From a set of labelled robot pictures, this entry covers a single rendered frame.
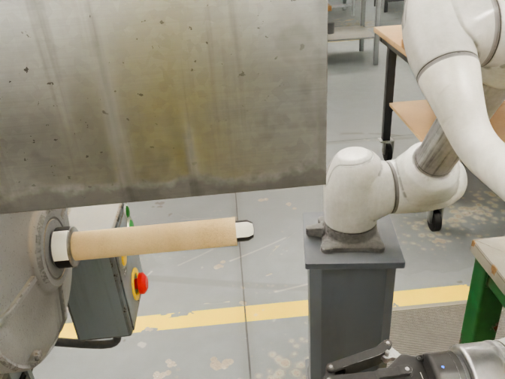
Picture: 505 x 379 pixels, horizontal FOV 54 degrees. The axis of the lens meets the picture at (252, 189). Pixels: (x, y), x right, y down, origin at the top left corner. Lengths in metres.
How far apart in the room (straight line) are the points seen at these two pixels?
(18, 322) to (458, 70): 0.70
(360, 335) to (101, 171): 1.33
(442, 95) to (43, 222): 0.61
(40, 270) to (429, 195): 1.06
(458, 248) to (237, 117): 2.48
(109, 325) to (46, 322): 0.33
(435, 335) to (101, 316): 1.60
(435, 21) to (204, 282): 1.86
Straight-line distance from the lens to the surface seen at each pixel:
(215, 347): 2.17
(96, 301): 0.89
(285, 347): 2.14
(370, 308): 1.54
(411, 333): 2.23
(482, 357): 0.70
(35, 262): 0.56
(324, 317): 1.55
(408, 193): 1.40
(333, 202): 1.39
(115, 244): 0.56
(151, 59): 0.32
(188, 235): 0.55
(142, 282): 0.94
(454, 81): 0.85
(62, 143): 0.35
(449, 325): 2.30
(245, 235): 0.55
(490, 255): 1.12
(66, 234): 0.57
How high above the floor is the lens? 1.56
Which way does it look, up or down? 29 degrees down
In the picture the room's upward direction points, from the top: 4 degrees counter-clockwise
